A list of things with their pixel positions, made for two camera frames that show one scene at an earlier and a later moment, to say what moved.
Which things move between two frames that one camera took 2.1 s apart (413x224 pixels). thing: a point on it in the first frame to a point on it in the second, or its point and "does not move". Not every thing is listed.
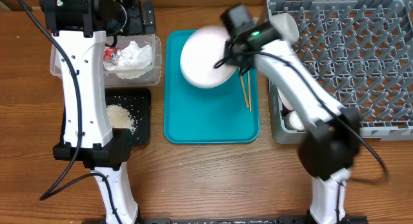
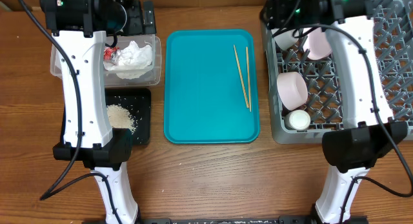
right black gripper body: x=233 y=18 to x=269 y=11
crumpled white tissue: x=133 y=62 does not move
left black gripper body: x=131 y=21 does not move
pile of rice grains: x=120 y=117 does not move
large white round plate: x=204 y=47 to x=317 y=44
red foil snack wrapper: x=108 y=52 does not move
